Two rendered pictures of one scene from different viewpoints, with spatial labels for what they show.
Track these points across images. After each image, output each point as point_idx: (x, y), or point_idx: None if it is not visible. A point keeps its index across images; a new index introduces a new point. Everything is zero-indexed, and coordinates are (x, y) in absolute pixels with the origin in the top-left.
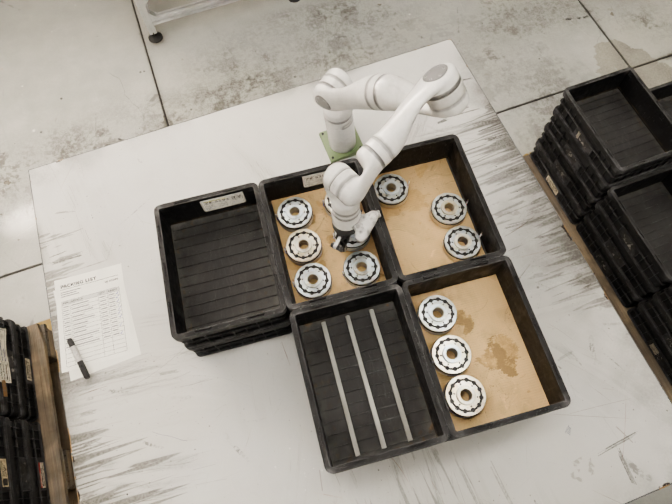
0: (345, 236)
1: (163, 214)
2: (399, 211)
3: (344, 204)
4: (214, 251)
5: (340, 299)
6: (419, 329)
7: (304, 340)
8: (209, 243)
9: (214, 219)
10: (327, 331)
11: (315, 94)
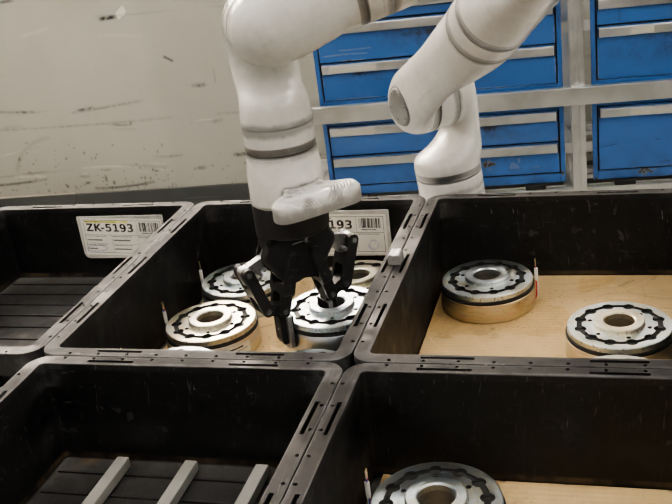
0: (279, 258)
1: (8, 231)
2: (489, 330)
3: (232, 45)
4: (46, 318)
5: (169, 360)
6: (315, 455)
7: (48, 485)
8: (51, 307)
9: (97, 282)
10: (113, 475)
11: (389, 89)
